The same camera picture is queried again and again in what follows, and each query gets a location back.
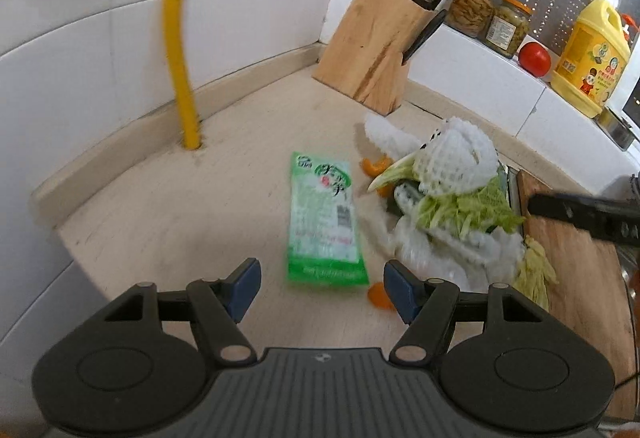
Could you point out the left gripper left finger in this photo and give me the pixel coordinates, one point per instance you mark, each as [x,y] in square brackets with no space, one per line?
[218,307]

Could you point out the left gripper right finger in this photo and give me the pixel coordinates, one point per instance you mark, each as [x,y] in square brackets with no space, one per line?
[427,307]

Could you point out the clear plastic bag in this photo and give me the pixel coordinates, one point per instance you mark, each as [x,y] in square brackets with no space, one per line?
[472,263]

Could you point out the pale cabbage strips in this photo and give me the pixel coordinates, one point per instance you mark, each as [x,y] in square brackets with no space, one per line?
[535,273]

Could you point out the light green cabbage leaves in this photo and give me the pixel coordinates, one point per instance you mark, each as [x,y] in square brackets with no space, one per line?
[483,210]

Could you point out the green plastic snack bag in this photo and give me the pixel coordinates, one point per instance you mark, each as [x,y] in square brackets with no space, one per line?
[323,241]

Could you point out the orange peel piece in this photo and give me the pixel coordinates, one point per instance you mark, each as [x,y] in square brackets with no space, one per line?
[386,191]
[378,297]
[376,168]

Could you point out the white foam fruit net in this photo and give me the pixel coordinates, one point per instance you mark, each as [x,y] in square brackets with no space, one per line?
[460,158]

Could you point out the wooden cutting board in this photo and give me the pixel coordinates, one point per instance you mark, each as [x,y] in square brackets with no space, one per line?
[590,296]

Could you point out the small steel pot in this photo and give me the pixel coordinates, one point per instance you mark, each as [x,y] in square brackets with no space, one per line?
[616,128]

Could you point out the green white carton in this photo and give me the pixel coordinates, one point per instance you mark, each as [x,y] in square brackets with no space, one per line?
[404,199]

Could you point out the yellow dish soap bottle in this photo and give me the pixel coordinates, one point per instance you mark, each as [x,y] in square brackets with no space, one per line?
[593,59]

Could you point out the red tomato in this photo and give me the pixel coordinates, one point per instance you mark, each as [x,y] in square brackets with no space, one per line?
[535,59]

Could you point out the pickle jar orange lid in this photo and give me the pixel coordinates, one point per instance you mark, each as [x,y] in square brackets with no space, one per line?
[508,27]

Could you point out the wooden knife block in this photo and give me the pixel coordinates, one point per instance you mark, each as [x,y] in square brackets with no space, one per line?
[367,58]

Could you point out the pickle jar dark lid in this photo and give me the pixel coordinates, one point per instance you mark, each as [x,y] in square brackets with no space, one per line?
[469,17]

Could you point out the yellow vertical pipe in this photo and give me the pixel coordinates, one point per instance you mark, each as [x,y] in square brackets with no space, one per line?
[176,60]

